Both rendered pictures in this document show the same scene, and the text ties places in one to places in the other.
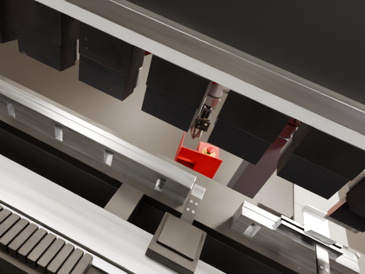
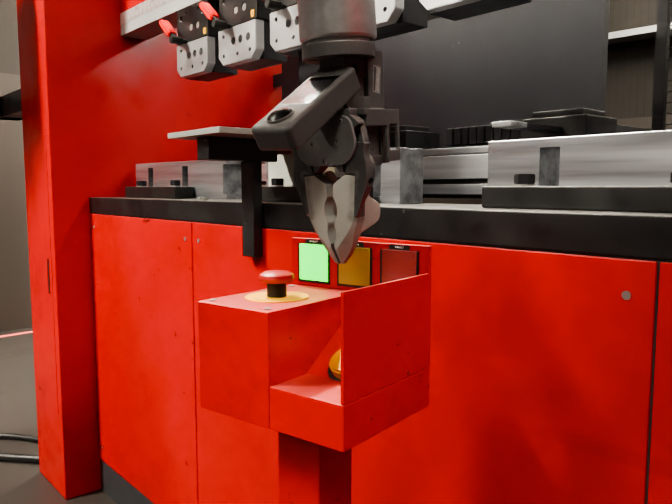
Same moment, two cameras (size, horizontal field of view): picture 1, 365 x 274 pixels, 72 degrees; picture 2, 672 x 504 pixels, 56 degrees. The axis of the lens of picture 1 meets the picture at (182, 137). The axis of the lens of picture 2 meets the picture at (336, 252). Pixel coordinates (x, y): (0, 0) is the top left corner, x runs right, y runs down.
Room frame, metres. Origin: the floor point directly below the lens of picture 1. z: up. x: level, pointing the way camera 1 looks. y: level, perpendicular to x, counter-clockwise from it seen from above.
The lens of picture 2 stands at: (1.45, 0.37, 0.90)
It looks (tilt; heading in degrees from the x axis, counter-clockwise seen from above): 6 degrees down; 222
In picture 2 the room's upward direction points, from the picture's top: straight up
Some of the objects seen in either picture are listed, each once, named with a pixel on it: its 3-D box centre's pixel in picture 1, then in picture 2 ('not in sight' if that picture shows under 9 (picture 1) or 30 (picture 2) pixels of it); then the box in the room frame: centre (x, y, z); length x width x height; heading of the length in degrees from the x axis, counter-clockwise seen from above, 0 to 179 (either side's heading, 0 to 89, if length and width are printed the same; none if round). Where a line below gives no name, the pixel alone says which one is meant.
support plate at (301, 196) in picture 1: (317, 204); (256, 136); (0.67, -0.53, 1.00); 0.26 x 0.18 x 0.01; 173
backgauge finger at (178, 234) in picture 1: (187, 218); (546, 123); (0.41, -0.09, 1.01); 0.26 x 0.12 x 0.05; 173
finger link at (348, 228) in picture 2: (193, 132); (361, 216); (0.96, -0.04, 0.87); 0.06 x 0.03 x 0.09; 4
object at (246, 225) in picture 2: not in sight; (239, 198); (0.71, -0.53, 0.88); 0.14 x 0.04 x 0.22; 173
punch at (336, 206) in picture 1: (351, 216); (318, 72); (0.52, -0.51, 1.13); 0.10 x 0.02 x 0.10; 83
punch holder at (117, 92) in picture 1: (111, 58); not in sight; (0.62, 0.26, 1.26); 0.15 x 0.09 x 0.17; 83
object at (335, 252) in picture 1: (309, 236); not in sight; (0.53, -0.48, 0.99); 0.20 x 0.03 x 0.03; 83
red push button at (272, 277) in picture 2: (209, 151); (276, 286); (0.97, -0.15, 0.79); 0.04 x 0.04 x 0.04
